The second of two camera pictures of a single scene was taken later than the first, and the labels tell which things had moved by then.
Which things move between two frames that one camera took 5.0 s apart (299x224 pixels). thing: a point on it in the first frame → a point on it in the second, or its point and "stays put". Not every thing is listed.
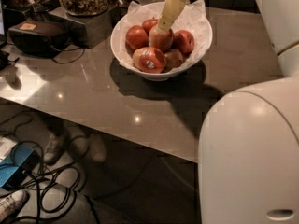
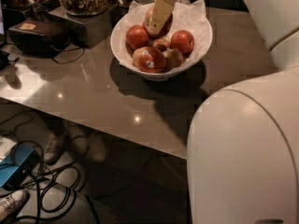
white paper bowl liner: [192, 19] stays put
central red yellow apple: [160, 39] → [167, 26]
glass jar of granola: [85, 0] stays put
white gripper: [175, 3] → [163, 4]
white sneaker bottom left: [10, 205] stays put
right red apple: [183, 40] stays put
